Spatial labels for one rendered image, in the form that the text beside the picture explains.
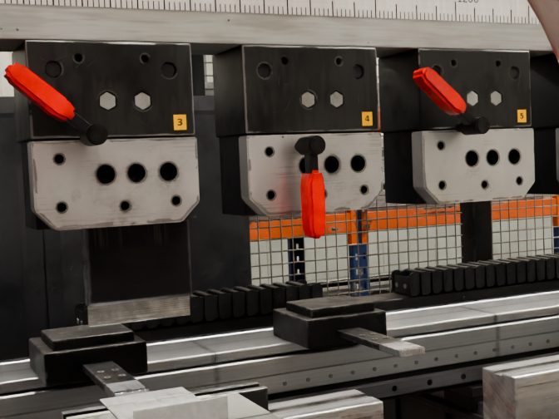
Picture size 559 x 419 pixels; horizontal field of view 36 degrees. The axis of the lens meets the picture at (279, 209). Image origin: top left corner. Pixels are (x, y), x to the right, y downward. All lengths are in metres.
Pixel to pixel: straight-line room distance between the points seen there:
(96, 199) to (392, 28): 0.35
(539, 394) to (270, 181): 0.43
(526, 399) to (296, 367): 0.31
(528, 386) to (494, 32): 0.41
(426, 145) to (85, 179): 0.36
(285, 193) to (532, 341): 0.66
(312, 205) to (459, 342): 0.55
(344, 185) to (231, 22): 0.20
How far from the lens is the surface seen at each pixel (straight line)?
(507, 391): 1.05
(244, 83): 0.83
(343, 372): 1.22
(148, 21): 0.81
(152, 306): 0.85
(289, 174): 0.84
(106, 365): 1.01
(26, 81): 0.74
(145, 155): 0.79
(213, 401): 0.78
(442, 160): 0.93
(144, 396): 0.88
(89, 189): 0.78
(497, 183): 0.98
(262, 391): 0.89
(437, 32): 0.95
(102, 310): 0.83
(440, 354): 1.30
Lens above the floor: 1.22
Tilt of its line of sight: 3 degrees down
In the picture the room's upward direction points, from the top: 2 degrees counter-clockwise
